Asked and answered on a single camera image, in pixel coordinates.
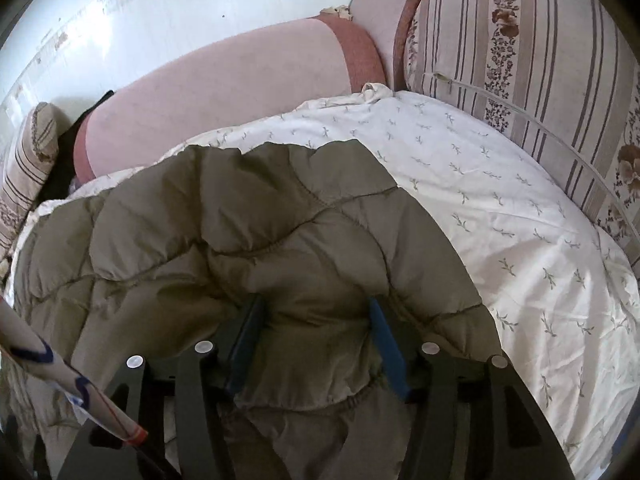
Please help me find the olive quilted hooded jacket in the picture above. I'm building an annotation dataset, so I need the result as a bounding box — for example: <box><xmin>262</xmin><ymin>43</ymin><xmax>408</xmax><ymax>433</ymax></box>
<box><xmin>14</xmin><ymin>141</ymin><xmax>500</xmax><ymax>479</ymax></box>

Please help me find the white leaf print bedsheet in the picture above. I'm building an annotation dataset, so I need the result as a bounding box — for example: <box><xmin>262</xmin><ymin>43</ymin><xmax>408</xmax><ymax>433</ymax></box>
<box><xmin>6</xmin><ymin>84</ymin><xmax>639</xmax><ymax>479</ymax></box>

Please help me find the white blue patterned sleeve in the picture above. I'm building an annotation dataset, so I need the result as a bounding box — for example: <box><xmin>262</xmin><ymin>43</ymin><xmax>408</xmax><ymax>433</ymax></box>
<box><xmin>1</xmin><ymin>300</ymin><xmax>149</xmax><ymax>448</ymax></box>

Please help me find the black garment behind bolster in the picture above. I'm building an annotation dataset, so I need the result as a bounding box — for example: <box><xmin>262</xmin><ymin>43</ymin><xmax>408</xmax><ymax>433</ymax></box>
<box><xmin>35</xmin><ymin>90</ymin><xmax>114</xmax><ymax>206</ymax></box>

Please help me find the striped floral cushion left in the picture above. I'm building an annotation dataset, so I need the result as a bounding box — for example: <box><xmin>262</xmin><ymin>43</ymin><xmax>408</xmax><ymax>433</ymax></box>
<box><xmin>1</xmin><ymin>102</ymin><xmax>58</xmax><ymax>258</ymax></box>

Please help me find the striped floral cushion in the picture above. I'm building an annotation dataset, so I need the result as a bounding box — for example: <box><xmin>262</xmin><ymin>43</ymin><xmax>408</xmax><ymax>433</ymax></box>
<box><xmin>405</xmin><ymin>0</ymin><xmax>639</xmax><ymax>264</ymax></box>
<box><xmin>1</xmin><ymin>102</ymin><xmax>58</xmax><ymax>258</ymax></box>

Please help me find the pink bolster cushion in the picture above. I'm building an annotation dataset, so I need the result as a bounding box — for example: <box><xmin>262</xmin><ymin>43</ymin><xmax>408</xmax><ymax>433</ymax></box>
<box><xmin>74</xmin><ymin>14</ymin><xmax>386</xmax><ymax>183</ymax></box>

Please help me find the striped floral cushion right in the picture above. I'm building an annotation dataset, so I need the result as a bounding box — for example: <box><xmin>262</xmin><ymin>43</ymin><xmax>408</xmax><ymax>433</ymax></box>
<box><xmin>405</xmin><ymin>0</ymin><xmax>639</xmax><ymax>264</ymax></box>

